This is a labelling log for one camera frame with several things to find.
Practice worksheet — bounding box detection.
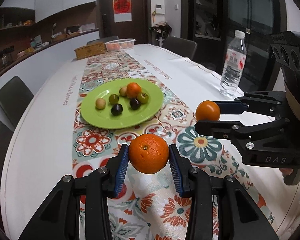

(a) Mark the far end grey chair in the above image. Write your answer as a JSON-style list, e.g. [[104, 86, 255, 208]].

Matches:
[[87, 36, 119, 46]]

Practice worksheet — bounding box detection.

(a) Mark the far left grey chair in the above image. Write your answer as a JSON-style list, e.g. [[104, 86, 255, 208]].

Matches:
[[0, 76, 34, 128]]

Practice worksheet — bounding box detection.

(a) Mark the red calendar poster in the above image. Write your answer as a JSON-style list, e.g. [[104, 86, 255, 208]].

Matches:
[[113, 0, 132, 23]]

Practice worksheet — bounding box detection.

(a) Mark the clear water bottle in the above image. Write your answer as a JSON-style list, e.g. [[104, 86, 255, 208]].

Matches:
[[219, 30, 247, 97]]

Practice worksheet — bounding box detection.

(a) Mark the green plate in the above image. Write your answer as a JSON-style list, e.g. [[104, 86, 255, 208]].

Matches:
[[81, 79, 164, 129]]

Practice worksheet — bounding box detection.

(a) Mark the dark wooden door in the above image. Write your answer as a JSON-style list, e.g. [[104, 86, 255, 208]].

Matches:
[[97, 0, 150, 44]]

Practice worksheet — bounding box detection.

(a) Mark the person's right hand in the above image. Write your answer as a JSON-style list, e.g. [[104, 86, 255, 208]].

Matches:
[[279, 168, 294, 177]]

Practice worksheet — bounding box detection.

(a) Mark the small orange kumquat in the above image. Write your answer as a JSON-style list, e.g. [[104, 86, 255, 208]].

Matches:
[[195, 100, 221, 121]]

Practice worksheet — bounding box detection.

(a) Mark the large orange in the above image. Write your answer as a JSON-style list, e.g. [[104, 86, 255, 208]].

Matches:
[[126, 82, 142, 99], [129, 134, 169, 174]]

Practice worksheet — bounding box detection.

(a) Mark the beige fruit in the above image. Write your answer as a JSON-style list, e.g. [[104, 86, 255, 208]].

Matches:
[[95, 98, 106, 110], [119, 86, 127, 97]]

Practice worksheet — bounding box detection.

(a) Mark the patterned table runner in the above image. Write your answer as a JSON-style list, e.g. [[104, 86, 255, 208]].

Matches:
[[72, 52, 274, 239]]

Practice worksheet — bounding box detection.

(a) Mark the beige fruit middle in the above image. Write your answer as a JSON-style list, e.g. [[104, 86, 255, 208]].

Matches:
[[119, 86, 127, 97]]

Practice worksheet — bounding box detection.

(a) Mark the green fruit on plate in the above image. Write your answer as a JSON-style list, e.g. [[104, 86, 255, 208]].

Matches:
[[137, 92, 149, 104]]

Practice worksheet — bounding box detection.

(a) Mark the dark plum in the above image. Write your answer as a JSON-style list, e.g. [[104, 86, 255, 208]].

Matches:
[[129, 98, 142, 110], [111, 103, 123, 116]]

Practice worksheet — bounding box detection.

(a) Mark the right side grey chair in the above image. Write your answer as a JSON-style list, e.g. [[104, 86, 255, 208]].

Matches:
[[162, 36, 197, 60]]

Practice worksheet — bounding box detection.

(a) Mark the clear plastic fruit container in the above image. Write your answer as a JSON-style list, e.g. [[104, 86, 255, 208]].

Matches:
[[105, 38, 136, 52]]

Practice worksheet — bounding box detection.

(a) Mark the beige fruit left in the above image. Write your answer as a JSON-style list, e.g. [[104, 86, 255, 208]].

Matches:
[[95, 98, 106, 110]]

